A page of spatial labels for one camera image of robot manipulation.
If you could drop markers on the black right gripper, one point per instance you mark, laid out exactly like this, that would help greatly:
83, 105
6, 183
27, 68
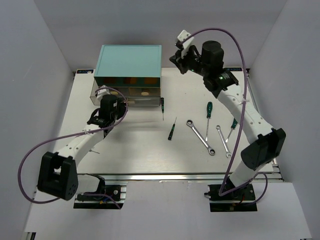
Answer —
179, 61

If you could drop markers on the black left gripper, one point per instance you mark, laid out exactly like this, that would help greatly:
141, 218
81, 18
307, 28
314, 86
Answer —
122, 108

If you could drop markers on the transparent drawer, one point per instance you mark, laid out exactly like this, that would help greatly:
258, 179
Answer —
144, 91
153, 82
132, 101

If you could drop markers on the small black green precision screwdriver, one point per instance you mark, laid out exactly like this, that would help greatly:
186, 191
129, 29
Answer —
172, 130

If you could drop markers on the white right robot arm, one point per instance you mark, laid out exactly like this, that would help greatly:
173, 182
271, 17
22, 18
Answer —
265, 142

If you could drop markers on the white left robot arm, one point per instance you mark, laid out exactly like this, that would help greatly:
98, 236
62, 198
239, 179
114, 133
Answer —
58, 170

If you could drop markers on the small precision screwdriver by cabinet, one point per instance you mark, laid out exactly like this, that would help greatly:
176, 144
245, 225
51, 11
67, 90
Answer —
162, 103

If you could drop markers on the teal drawer cabinet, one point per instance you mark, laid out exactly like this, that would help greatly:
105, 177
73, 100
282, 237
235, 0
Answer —
129, 61

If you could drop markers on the small combination wrench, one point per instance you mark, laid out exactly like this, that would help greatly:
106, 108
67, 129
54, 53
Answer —
228, 153

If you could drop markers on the large ratchet combination wrench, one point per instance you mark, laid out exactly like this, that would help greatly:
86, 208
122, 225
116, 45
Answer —
191, 125

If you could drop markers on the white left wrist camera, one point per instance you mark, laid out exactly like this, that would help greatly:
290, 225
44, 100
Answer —
102, 91

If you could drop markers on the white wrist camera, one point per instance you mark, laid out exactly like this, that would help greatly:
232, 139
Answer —
102, 91
184, 41

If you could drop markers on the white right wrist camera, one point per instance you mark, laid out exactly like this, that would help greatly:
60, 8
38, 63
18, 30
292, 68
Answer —
184, 41

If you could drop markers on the green handled long screwdriver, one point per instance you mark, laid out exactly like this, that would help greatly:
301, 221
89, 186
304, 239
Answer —
209, 108

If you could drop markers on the green handled short screwdriver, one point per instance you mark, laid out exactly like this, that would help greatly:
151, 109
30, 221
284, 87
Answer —
232, 127

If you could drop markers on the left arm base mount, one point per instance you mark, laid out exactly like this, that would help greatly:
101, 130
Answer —
97, 192

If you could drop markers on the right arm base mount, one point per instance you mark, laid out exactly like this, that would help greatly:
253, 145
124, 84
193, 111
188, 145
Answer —
241, 200

